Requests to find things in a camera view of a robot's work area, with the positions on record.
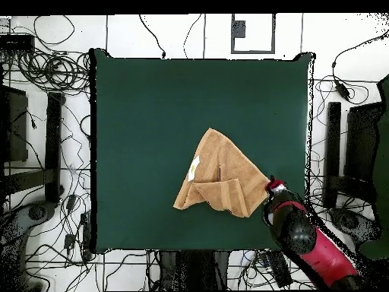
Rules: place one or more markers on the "black power strip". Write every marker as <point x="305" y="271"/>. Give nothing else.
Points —
<point x="278" y="269"/>

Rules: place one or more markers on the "tan terry towel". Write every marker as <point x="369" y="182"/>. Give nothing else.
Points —
<point x="225" y="176"/>

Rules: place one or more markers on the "large black box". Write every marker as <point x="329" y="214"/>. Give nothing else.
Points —
<point x="361" y="143"/>
<point x="15" y="127"/>

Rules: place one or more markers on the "dark green table cloth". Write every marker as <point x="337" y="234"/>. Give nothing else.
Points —
<point x="136" y="91"/>

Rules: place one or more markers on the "dark grey square plate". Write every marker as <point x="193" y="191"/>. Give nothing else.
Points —
<point x="239" y="29"/>

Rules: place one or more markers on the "black power adapter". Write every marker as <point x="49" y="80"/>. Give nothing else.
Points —
<point x="342" y="90"/>

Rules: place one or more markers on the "small black plug adapter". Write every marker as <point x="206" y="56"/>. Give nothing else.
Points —
<point x="69" y="241"/>

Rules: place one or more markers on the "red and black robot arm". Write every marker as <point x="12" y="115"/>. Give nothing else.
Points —
<point x="297" y="231"/>

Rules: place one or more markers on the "dark stand base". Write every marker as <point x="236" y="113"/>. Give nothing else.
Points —
<point x="36" y="211"/>
<point x="355" y="225"/>

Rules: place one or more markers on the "long black bar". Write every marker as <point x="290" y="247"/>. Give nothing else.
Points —
<point x="333" y="140"/>
<point x="54" y="146"/>

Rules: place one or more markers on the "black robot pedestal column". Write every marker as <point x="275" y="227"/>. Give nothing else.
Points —
<point x="194" y="270"/>

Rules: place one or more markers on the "flat black device box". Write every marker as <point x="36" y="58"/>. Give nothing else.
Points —
<point x="15" y="42"/>

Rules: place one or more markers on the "dark green draped cloth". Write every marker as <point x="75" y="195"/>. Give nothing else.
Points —
<point x="383" y="152"/>

